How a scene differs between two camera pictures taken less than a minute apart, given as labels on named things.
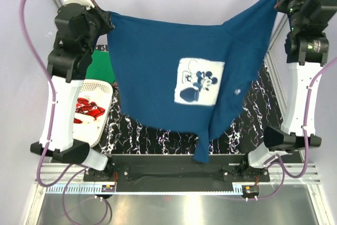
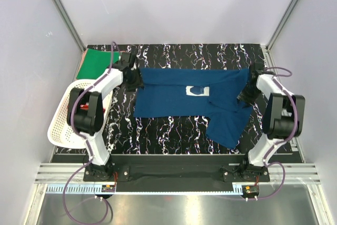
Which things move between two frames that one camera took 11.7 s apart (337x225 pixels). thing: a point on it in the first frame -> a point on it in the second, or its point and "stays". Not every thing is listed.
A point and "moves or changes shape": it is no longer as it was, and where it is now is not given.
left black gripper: (104, 16) -> (138, 84)
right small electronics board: (250, 189) stays
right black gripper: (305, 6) -> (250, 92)
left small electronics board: (106, 188) stays
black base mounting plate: (162, 168) stays
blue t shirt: (192, 78) moves or changes shape
